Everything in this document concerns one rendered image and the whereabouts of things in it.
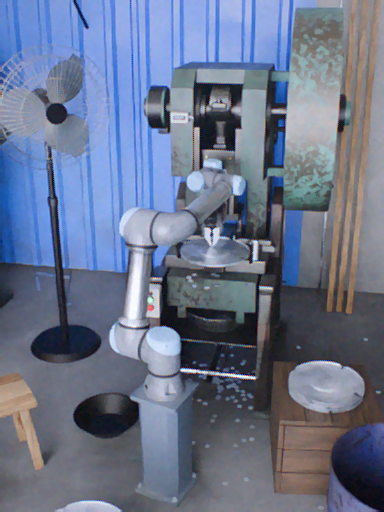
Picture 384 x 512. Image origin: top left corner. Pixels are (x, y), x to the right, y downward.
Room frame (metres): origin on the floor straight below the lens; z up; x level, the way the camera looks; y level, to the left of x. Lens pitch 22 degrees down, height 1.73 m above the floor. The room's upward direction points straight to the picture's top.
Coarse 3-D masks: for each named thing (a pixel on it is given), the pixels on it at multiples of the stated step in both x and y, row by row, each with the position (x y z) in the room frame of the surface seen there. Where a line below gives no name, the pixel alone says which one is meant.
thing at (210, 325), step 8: (192, 312) 2.65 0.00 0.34; (200, 312) 2.68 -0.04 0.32; (224, 312) 2.70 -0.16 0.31; (232, 312) 2.69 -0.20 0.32; (248, 312) 2.51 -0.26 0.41; (192, 320) 2.52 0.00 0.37; (200, 320) 2.47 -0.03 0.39; (208, 320) 2.45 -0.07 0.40; (216, 320) 2.44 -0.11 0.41; (224, 320) 2.44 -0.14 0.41; (232, 320) 2.46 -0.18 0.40; (208, 328) 2.48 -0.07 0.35; (216, 328) 2.46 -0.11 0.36; (224, 328) 2.46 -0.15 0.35; (232, 328) 2.49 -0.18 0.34
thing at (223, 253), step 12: (192, 240) 2.46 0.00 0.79; (204, 240) 2.46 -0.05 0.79; (180, 252) 2.33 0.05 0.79; (192, 252) 2.34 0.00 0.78; (204, 252) 2.33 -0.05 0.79; (216, 252) 2.33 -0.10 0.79; (228, 252) 2.33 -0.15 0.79; (240, 252) 2.34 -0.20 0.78; (204, 264) 2.22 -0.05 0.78; (216, 264) 2.22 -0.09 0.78; (228, 264) 2.22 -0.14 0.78
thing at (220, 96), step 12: (216, 84) 2.58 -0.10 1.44; (228, 84) 2.58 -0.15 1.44; (216, 96) 2.54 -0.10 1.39; (228, 96) 2.54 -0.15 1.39; (216, 108) 2.52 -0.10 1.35; (228, 108) 2.53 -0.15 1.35; (216, 120) 2.56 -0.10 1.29; (228, 120) 2.56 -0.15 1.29; (216, 132) 2.56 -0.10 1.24; (228, 132) 2.56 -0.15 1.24
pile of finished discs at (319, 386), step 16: (304, 368) 2.07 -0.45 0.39; (320, 368) 2.07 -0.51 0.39; (336, 368) 2.07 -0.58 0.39; (304, 384) 1.96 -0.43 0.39; (320, 384) 1.95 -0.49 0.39; (336, 384) 1.95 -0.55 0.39; (352, 384) 1.96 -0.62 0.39; (304, 400) 1.88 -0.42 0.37; (320, 400) 1.85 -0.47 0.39; (336, 400) 1.85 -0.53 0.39; (352, 400) 1.85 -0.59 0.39
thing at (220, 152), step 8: (208, 144) 2.65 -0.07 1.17; (216, 144) 2.58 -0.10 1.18; (224, 144) 2.58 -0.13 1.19; (232, 144) 2.60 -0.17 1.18; (208, 152) 2.53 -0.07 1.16; (216, 152) 2.53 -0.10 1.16; (224, 152) 2.52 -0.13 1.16; (232, 152) 2.52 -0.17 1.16; (224, 160) 2.52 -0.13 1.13; (232, 160) 2.52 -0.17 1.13; (224, 168) 2.52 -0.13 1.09; (232, 168) 2.51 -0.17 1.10; (232, 200) 2.51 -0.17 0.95; (224, 208) 2.48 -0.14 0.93; (232, 208) 2.51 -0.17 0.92
